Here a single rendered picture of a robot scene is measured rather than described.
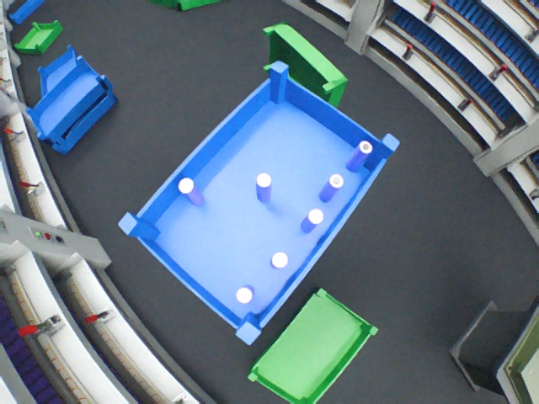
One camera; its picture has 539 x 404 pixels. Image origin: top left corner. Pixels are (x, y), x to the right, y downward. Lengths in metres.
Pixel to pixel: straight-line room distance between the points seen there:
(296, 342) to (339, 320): 0.14
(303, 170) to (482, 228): 0.84
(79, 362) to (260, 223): 0.40
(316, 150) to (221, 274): 0.22
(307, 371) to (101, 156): 0.95
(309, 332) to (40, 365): 0.65
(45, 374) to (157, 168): 0.66
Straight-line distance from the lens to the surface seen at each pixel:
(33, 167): 0.99
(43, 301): 0.58
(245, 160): 0.39
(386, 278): 0.84
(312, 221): 0.31
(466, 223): 1.05
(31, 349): 0.56
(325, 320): 0.79
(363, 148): 0.35
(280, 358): 0.80
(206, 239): 0.37
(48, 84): 1.49
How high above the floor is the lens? 0.76
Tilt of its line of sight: 75 degrees down
